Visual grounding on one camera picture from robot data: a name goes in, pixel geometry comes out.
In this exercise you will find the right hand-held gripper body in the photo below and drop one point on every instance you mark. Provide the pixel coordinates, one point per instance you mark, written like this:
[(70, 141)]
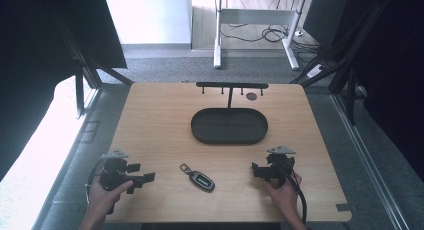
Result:
[(280, 163)]

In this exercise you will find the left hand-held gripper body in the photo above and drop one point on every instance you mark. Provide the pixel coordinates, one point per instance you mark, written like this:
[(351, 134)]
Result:
[(111, 176)]

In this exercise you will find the white desk frame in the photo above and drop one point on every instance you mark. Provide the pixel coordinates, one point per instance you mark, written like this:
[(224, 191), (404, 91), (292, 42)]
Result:
[(218, 40)]

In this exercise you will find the silver metal floor rail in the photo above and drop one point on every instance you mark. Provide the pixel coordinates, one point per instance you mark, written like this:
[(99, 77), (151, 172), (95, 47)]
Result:
[(366, 163)]

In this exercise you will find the dark curtain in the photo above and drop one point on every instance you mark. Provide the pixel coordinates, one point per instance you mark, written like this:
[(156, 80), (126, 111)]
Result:
[(40, 56), (393, 73)]

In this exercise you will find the person's left hand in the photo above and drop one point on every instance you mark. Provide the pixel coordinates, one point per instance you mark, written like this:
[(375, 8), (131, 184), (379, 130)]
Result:
[(101, 198)]

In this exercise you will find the person's right hand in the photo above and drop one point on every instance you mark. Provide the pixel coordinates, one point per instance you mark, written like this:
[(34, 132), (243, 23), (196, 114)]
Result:
[(283, 196)]

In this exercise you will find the black key rack with tray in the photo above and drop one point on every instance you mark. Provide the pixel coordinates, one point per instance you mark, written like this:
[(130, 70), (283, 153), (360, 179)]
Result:
[(229, 126)]

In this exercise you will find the white power strip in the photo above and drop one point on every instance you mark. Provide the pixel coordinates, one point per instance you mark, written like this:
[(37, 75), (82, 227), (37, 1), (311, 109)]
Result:
[(315, 70)]

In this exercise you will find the grey round table grommet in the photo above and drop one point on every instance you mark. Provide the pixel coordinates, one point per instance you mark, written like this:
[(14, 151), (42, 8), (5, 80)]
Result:
[(251, 96)]

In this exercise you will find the black metal frame strut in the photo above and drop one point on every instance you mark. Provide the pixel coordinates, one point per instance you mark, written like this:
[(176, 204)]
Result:
[(346, 56), (86, 70)]

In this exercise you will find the grey tape strip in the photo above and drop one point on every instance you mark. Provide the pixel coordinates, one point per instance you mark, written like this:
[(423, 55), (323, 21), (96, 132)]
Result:
[(343, 207)]

